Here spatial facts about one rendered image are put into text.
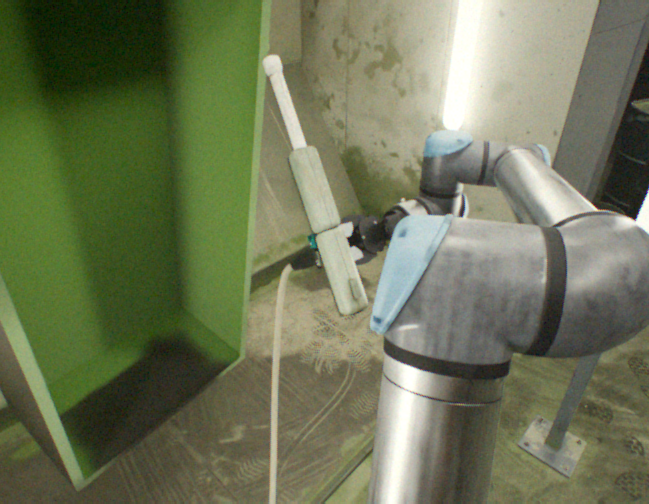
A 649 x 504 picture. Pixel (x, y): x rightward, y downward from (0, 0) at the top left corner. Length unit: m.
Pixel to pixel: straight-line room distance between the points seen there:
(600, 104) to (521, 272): 1.96
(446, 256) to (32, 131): 0.99
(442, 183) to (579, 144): 1.47
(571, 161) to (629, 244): 1.96
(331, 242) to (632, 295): 0.49
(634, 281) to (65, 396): 1.49
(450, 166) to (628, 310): 0.58
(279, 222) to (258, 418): 1.20
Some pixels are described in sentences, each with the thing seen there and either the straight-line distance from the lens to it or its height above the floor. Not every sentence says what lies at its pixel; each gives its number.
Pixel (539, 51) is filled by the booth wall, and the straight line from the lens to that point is 2.37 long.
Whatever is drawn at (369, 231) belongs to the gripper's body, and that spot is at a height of 1.18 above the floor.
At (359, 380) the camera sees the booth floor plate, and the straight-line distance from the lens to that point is 2.11.
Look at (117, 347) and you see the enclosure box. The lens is 1.70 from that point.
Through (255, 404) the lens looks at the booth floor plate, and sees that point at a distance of 2.04.
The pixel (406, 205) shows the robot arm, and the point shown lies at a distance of 0.94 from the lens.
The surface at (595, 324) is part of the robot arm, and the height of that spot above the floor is 1.37.
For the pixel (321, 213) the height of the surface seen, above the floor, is 1.25.
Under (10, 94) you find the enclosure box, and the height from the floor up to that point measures 1.40.
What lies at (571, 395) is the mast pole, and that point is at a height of 0.31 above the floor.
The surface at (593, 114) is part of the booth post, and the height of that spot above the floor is 1.08.
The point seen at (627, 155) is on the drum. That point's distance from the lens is 3.55.
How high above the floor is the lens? 1.61
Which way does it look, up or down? 32 degrees down
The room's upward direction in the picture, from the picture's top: straight up
